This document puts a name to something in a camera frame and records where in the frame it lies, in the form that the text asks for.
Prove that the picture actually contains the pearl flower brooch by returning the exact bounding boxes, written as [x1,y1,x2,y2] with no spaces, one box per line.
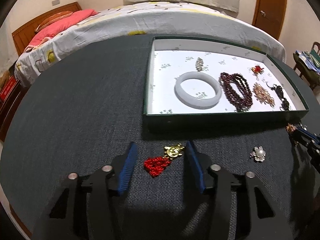
[250,146,266,162]

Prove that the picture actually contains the red knot gold charm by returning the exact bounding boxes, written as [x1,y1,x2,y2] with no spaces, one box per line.
[144,144,184,178]

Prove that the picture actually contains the rose gold bead jewelry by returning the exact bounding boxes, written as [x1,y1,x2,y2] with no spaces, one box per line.
[286,124,297,134]

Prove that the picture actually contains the dark green jewelry tray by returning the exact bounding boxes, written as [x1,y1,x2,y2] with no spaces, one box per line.
[143,36,309,131]

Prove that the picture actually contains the wooden chair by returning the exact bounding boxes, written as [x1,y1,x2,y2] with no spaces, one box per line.
[293,42,319,90]

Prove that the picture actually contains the pile of clothes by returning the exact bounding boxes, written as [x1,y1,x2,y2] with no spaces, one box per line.
[293,49,319,85]

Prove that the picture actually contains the small red flower brooch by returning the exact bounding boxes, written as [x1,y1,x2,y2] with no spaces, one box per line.
[251,65,264,75]

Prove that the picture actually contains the white jade bangle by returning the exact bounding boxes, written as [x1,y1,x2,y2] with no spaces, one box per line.
[174,72,222,109]

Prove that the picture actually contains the wooden nightstand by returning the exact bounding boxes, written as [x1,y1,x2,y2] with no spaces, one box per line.
[0,66,27,142]

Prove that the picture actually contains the brown wooden door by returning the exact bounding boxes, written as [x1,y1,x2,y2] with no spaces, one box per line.
[252,0,287,40]

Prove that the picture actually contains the silver leaf brooch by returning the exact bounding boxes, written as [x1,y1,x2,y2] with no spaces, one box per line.
[195,57,203,72]

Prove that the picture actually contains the red gift box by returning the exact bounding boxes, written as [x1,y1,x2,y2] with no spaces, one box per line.
[0,76,17,103]

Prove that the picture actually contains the wooden headboard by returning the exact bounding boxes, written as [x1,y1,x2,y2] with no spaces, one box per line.
[12,2,82,56]

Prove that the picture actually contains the pink pillow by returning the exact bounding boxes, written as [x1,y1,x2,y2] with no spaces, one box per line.
[23,9,98,53]

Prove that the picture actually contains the bed with patterned sheet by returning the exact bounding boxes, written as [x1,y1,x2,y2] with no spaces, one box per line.
[14,2,286,87]

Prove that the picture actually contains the orange cushion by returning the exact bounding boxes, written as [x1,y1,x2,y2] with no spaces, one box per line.
[35,11,73,33]

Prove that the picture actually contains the black cord necklace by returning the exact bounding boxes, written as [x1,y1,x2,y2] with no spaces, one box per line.
[266,82,291,112]

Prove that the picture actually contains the pink bead cluster bracelet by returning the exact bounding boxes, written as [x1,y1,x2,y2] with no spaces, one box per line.
[252,82,276,108]

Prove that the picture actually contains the dark red bead bracelet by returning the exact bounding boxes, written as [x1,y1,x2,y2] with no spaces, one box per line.
[218,71,254,113]

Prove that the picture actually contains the wall socket above headboard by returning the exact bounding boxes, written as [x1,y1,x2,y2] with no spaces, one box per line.
[52,0,60,6]

